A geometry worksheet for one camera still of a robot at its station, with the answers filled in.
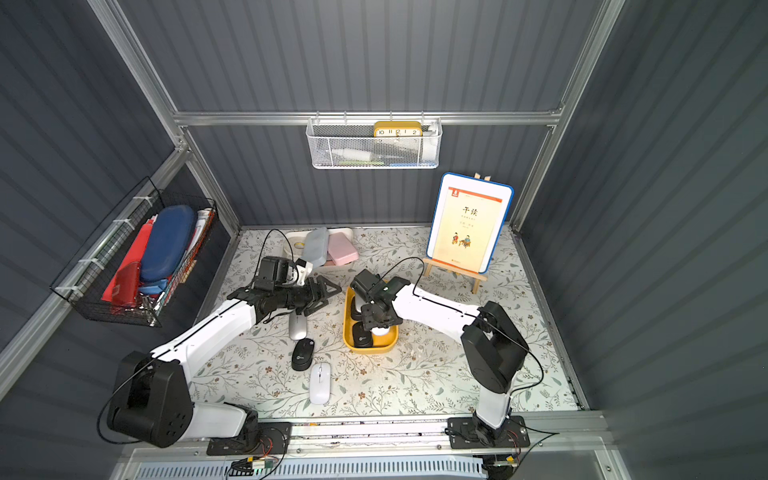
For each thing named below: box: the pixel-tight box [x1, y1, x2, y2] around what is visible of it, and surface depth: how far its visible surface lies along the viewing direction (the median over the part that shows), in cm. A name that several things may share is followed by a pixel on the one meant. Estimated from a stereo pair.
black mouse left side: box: [291, 338, 315, 372], surface depth 88 cm
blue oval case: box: [140, 205, 196, 282], surface depth 75 cm
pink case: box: [328, 232, 359, 266], surface depth 104 cm
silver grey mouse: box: [289, 312, 307, 341], surface depth 95 cm
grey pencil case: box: [301, 227, 329, 269], surface depth 112 cm
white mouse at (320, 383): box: [309, 362, 331, 405], surface depth 82 cm
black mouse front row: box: [352, 322, 373, 348], surface depth 90 cm
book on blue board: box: [426, 172, 514, 274], surface depth 91 cm
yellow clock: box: [373, 121, 423, 137], surface depth 89 cm
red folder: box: [101, 215, 158, 308], surface depth 67 cm
